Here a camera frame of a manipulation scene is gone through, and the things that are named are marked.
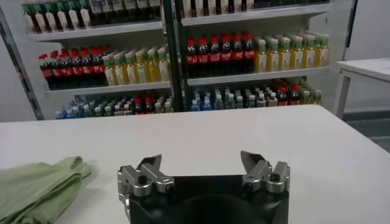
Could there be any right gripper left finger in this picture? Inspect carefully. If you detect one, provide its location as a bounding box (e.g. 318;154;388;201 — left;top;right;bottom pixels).
117;154;175;197

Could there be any dark bottle white blue label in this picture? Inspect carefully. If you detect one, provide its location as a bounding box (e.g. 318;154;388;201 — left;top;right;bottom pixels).
90;0;103;26
136;0;149;23
113;0;126;24
124;0;138;24
149;0;161;22
102;0;114;25

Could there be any white beverage display shelf unit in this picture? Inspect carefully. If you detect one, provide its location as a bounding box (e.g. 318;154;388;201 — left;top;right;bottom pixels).
18;0;186;121
170;0;357;112

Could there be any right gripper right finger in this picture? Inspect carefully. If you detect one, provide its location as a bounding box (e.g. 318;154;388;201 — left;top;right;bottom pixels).
239;150;291;194

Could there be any white side table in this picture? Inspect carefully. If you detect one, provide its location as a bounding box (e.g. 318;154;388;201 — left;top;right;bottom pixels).
331;57;390;119

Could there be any small red cap cola bottle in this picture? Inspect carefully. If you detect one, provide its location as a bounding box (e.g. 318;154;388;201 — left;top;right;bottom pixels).
288;85;301;106
277;86;289;107
133;96;143;116
143;96;154;115

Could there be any yellow juice bottle green label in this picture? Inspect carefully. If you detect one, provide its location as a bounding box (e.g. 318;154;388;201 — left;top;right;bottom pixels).
278;37;292;71
135;50;147;84
316;33;330;68
291;35;304;70
113;54;127;86
303;35;316;69
124;52;137;85
146;48;159;83
102;56;116;86
266;38;280;72
254;38;268;73
157;47;170;82

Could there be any light green t-shirt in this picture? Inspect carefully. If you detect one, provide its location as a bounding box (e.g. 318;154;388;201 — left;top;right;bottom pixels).
0;156;93;224

